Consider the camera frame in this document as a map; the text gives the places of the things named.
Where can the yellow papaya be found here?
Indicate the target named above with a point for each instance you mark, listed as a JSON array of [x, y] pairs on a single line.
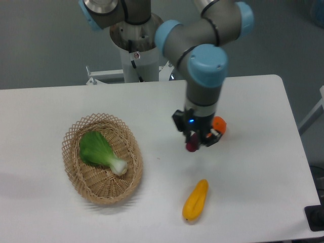
[[195, 203]]

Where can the orange tangerine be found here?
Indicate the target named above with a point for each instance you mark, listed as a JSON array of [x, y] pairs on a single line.
[[219, 125]]

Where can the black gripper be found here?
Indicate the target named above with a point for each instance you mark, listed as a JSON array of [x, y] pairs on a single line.
[[186, 122]]

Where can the black device at table edge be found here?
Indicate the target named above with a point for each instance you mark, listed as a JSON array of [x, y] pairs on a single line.
[[314, 215]]

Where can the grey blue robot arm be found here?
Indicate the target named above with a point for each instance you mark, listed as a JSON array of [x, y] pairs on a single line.
[[195, 51]]

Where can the white frame at right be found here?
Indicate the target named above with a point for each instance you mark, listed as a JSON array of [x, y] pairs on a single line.
[[311, 117]]

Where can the woven wicker basket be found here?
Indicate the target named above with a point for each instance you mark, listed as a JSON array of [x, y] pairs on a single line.
[[100, 185]]

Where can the purple sweet potato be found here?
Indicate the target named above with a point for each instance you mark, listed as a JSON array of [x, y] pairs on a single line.
[[192, 142]]

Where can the green bok choy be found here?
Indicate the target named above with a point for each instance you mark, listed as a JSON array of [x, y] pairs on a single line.
[[94, 150]]

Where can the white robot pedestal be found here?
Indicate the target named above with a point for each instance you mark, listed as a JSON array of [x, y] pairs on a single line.
[[138, 52]]

